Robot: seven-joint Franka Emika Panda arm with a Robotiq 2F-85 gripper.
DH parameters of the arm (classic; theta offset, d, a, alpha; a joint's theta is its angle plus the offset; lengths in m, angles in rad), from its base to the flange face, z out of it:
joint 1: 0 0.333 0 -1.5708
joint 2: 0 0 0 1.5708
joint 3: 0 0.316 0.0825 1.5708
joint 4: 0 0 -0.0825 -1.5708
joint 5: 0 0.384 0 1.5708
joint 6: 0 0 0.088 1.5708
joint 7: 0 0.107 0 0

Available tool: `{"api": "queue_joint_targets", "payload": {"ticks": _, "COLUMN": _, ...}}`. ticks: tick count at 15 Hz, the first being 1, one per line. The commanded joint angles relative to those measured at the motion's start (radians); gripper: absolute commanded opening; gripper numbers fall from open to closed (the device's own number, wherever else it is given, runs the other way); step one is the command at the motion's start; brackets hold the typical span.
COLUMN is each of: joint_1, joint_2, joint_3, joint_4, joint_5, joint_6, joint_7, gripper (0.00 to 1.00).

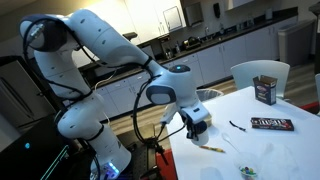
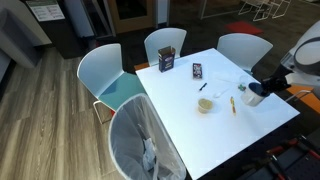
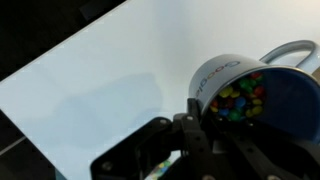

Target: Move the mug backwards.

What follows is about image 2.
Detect open blue cardboard box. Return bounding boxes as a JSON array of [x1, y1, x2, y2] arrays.
[[157, 45, 177, 73]]

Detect small cup with beige sauce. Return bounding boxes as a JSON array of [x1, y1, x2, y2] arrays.
[[197, 97, 214, 115]]

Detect white chair with teal seat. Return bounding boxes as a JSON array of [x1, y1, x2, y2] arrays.
[[76, 42, 148, 125]]

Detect white mug with blue inside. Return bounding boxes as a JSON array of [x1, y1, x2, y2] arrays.
[[240, 81, 271, 108]]

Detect red floor mat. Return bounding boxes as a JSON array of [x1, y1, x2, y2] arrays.
[[224, 20, 265, 36]]

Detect trash bin with clear bag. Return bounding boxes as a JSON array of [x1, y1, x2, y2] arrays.
[[107, 92, 188, 180]]

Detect crumpled white paper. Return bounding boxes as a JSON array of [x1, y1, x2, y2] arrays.
[[142, 137, 160, 173]]

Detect clear cup with candies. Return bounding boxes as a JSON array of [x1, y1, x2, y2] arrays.
[[237, 74, 253, 93]]

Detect clear plastic spoon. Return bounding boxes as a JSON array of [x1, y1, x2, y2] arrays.
[[213, 85, 232, 99]]

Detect white cable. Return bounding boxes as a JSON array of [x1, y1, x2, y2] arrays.
[[284, 88, 313, 103]]

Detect grey counter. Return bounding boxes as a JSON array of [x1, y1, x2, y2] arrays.
[[0, 0, 53, 70]]

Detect brown candy box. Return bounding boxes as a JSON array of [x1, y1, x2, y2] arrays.
[[191, 62, 204, 80]]

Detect white wire frame chair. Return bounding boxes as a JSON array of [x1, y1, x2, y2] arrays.
[[237, 0, 293, 23]]

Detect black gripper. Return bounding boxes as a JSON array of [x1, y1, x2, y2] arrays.
[[260, 75, 292, 98]]

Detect wooden door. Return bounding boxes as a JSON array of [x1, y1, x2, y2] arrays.
[[107, 0, 157, 35]]

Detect yellow pen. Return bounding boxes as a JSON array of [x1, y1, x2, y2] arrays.
[[229, 96, 237, 116]]

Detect red handled clamp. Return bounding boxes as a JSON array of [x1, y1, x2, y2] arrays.
[[265, 137, 302, 157], [298, 133, 320, 162]]

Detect wall poster with green header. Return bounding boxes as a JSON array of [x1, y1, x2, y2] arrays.
[[25, 0, 66, 23]]

